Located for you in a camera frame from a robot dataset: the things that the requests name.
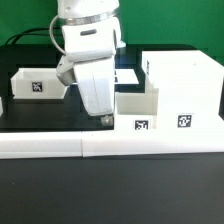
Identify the white drawer cabinet box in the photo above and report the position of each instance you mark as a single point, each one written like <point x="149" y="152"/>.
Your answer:
<point x="189" y="85"/>

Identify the white marker sheet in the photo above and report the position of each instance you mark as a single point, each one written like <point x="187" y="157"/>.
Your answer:
<point x="125" y="76"/>

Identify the white left edge block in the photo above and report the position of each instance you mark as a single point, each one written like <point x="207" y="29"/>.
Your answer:
<point x="1" y="107"/>

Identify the white front barrier rail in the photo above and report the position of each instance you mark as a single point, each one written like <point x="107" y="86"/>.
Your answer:
<point x="108" y="143"/>

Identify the white front drawer tray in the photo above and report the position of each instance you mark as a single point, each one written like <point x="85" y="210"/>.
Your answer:
<point x="135" y="111"/>

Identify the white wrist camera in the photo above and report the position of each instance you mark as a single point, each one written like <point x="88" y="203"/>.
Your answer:
<point x="65" y="72"/>

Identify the white drawer tray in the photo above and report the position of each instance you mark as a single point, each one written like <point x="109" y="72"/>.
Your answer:
<point x="37" y="83"/>
<point x="135" y="111"/>

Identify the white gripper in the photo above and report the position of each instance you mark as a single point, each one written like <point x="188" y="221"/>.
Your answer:
<point x="91" y="49"/>

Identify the white rear drawer tray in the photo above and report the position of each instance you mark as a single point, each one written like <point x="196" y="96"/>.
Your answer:
<point x="37" y="83"/>

